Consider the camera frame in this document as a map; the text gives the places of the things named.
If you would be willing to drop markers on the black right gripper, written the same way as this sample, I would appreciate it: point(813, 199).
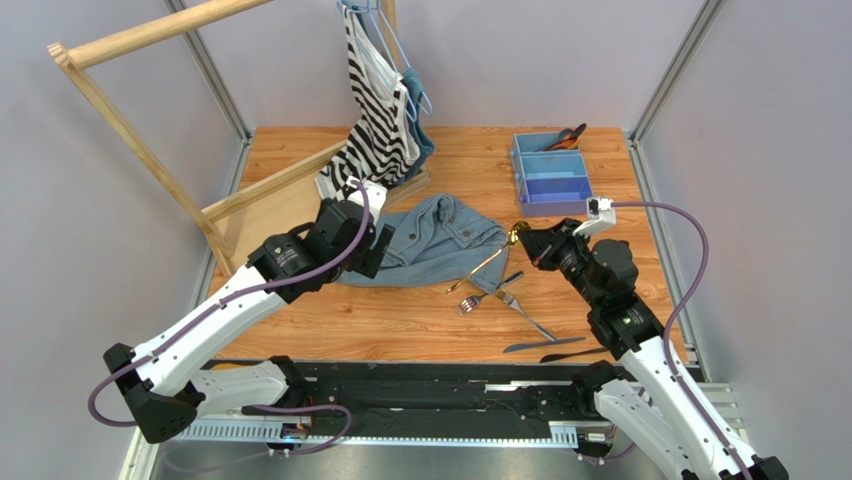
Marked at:
point(542, 245)

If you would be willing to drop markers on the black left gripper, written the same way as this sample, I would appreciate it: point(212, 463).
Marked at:
point(373, 257)

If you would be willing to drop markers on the gold metal spoon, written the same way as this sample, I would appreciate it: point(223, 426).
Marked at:
point(512, 238)

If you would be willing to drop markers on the silver metal fork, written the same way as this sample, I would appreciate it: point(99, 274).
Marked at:
point(515, 305)

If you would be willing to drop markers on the silver metal knife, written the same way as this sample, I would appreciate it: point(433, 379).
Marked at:
point(471, 302)

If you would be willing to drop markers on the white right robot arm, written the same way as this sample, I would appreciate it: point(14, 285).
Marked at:
point(651, 398)

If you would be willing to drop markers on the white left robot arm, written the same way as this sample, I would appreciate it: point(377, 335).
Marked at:
point(165, 382)

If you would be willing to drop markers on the blue three-compartment organizer tray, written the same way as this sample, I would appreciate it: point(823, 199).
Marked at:
point(548, 183)

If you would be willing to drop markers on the light blue denim jacket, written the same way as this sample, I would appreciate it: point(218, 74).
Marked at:
point(440, 240)

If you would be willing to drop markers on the dark blue plastic knife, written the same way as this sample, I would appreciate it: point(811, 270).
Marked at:
point(527, 346)

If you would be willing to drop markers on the black plastic knife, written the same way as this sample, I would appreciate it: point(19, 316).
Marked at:
point(559, 357)

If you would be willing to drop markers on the black white striped top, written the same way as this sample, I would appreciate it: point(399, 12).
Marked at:
point(379, 147)

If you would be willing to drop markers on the teal hanging garment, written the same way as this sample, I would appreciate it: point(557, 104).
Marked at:
point(426, 146)

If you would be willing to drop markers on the wooden clothes rack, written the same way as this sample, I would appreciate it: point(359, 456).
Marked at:
point(82, 219)

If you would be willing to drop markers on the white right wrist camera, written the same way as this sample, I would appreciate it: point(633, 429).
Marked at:
point(601, 216)

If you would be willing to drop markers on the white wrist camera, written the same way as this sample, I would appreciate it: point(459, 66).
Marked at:
point(601, 216)
point(366, 193)

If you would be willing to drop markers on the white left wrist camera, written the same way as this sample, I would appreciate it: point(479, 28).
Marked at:
point(366, 193)

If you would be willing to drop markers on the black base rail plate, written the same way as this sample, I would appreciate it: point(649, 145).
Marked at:
point(442, 400)

